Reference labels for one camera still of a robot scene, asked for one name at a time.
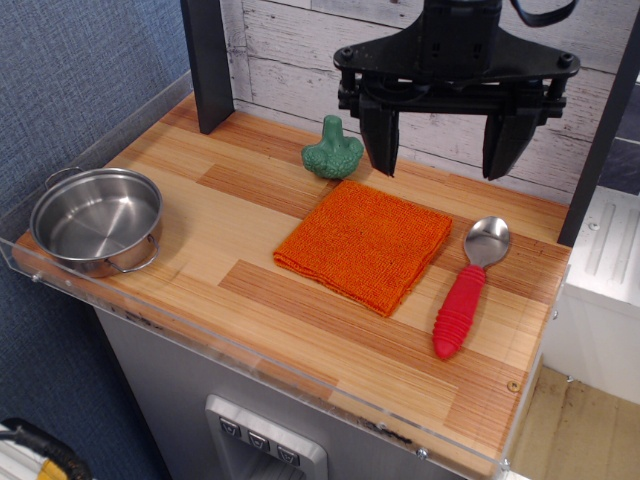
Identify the dark left vertical post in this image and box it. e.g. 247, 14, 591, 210
180, 0, 235, 135

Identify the dark right vertical post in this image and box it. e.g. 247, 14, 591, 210
557, 14, 639, 247

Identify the grey toy fridge cabinet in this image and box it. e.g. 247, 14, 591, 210
97, 310, 457, 479

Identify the black cable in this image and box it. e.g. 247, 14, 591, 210
508, 0, 581, 29

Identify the white side cabinet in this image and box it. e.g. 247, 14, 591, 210
541, 187, 639, 403

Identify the green toy broccoli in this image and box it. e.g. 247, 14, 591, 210
301, 115, 364, 180

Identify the dark vertical post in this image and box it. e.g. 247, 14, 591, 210
557, 14, 639, 247
180, 0, 235, 135

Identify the red handled metal spoon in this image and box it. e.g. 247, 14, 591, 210
432, 216, 510, 360

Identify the stainless steel pot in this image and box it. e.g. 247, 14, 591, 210
30, 167, 163, 278

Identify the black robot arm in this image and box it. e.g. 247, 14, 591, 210
333, 1, 581, 180

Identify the yellow black object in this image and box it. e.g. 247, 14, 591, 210
1, 418, 94, 479

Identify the clear acrylic table guard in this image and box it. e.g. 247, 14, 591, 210
1, 75, 569, 479

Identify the silver dispenser button panel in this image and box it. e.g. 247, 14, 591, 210
205, 394, 329, 479

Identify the orange folded cloth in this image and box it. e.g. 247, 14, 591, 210
273, 180, 453, 317

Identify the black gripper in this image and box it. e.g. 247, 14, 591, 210
334, 6, 580, 181

